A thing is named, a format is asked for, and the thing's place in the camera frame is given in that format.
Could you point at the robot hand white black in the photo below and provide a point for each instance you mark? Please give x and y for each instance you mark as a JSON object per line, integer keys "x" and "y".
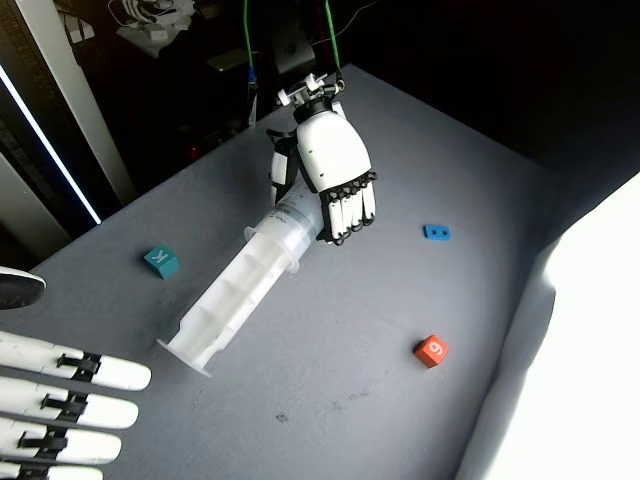
{"x": 120, "y": 372}
{"x": 332, "y": 150}

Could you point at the large clear plastic syringe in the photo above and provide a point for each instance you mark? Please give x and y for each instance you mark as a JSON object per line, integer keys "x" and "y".
{"x": 225, "y": 300}

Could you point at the teal cube letter K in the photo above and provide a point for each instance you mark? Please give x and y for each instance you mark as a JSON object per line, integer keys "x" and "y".
{"x": 161, "y": 262}

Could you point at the blue block with two holes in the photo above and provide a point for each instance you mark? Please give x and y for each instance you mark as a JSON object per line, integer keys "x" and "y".
{"x": 437, "y": 233}

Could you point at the grey tablecloth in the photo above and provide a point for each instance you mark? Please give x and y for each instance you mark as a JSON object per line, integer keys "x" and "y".
{"x": 350, "y": 310}

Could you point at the black curtain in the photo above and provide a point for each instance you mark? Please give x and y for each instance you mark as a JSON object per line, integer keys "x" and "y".
{"x": 500, "y": 75}

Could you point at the pile of white parts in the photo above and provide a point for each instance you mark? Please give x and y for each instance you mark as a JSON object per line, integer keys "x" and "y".
{"x": 152, "y": 25}

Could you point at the orange cube number 9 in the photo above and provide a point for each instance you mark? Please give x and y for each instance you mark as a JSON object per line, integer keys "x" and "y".
{"x": 431, "y": 351}

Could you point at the bright light strip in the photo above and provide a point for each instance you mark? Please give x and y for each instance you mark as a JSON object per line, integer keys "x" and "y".
{"x": 50, "y": 145}

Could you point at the white pillar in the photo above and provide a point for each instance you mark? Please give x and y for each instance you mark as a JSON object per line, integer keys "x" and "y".
{"x": 75, "y": 100}

